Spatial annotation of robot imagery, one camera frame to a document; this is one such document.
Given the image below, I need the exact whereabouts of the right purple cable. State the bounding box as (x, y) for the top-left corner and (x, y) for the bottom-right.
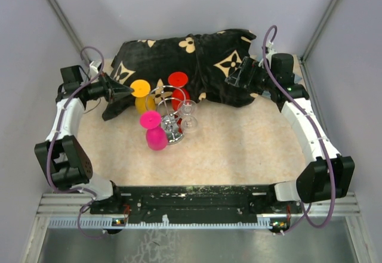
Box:
(261, 25), (337, 230)

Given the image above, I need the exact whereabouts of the clear wine glass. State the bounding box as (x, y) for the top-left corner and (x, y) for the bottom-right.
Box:
(177, 100), (198, 134)

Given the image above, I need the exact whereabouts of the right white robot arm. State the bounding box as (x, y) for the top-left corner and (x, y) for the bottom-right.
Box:
(225, 53), (355, 213)

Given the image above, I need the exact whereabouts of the grey slotted cable duct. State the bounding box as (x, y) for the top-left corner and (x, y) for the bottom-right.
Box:
(47, 215), (291, 230)

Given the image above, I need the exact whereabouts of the pink plastic wine glass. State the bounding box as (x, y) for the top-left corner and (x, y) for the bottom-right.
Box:
(140, 110), (168, 151)

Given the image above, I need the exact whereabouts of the black patterned plush blanket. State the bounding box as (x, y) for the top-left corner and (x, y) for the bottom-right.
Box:
(110, 29), (256, 107)

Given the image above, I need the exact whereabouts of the chrome wine glass rack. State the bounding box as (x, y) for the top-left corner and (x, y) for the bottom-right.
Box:
(150, 84), (184, 145)

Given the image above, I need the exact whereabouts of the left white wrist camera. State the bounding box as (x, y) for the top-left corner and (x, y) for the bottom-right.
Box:
(89, 60), (102, 78)

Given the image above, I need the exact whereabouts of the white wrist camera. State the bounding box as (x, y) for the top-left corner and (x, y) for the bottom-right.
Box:
(89, 60), (102, 78)
(263, 42), (277, 63)

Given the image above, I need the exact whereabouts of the yellow plastic wine glass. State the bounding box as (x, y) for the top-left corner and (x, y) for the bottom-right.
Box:
(130, 79), (156, 115)

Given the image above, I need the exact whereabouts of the red plastic wine glass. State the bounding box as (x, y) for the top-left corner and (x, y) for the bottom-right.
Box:
(168, 72), (190, 111)

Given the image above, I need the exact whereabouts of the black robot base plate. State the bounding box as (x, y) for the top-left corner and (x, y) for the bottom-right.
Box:
(90, 185), (301, 224)

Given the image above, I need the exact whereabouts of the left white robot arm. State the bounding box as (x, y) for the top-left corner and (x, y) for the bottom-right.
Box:
(34, 66), (133, 214)

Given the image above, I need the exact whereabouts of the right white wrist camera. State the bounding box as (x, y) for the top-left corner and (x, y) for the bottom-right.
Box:
(263, 42), (277, 63)

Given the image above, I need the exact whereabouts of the blue denim cloth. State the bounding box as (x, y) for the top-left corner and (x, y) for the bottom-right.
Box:
(294, 74), (303, 84)

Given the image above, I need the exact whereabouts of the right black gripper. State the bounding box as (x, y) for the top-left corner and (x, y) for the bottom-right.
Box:
(225, 57), (276, 95)

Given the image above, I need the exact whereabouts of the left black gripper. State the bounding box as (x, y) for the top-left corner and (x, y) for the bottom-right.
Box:
(81, 71), (134, 103)

